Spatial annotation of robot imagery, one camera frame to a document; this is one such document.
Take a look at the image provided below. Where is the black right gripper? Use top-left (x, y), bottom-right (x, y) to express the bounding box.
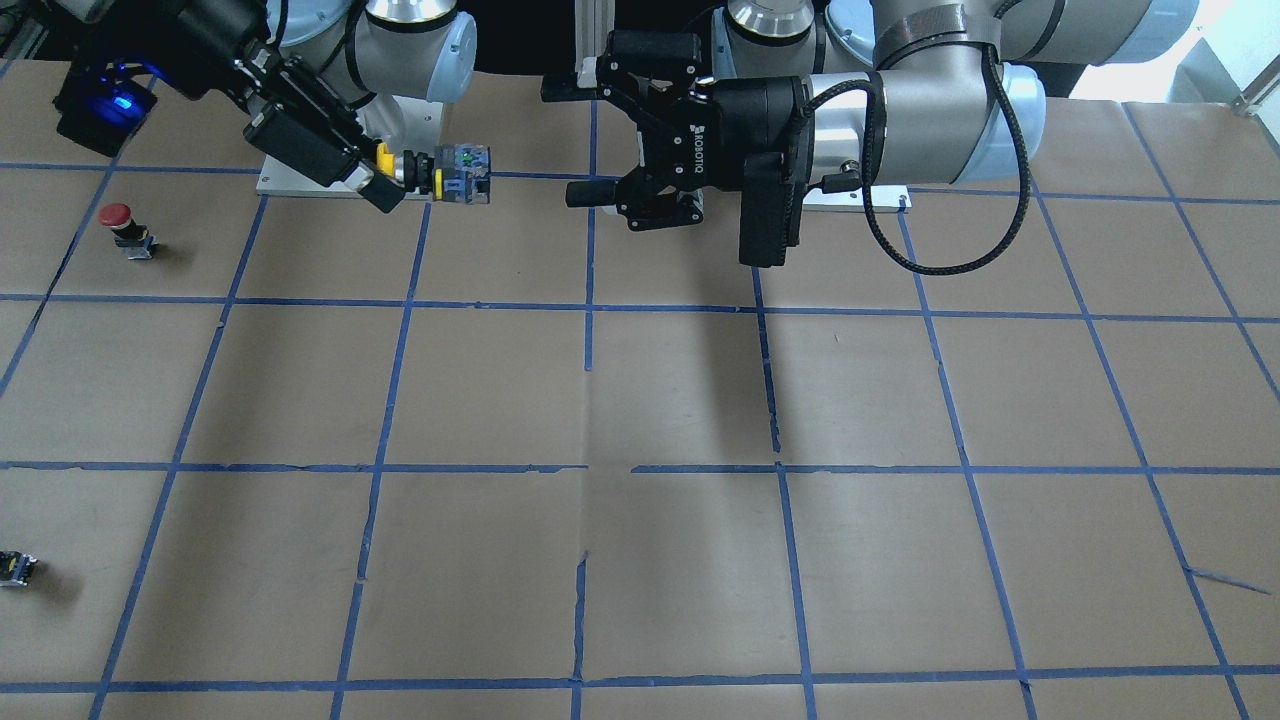
top-left (150, 1), bottom-right (406, 213)

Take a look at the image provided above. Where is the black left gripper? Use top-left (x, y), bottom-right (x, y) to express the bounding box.
top-left (541, 29), bottom-right (813, 268)

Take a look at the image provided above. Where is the yellow push button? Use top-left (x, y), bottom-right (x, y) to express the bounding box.
top-left (376, 143), bottom-right (492, 205)

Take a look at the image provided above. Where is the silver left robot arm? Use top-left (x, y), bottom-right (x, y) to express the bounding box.
top-left (541, 1), bottom-right (1199, 275)

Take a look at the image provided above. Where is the red push button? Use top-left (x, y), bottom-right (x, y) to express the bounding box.
top-left (97, 202), bottom-right (157, 261)

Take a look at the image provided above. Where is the small black electronic module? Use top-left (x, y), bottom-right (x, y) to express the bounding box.
top-left (0, 550), bottom-right (40, 588)

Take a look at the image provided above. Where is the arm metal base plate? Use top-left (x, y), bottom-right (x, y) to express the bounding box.
top-left (244, 94), bottom-right (447, 211)
top-left (803, 184), bottom-right (913, 214)

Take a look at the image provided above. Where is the aluminium frame post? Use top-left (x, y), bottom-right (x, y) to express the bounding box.
top-left (573, 0), bottom-right (614, 91)

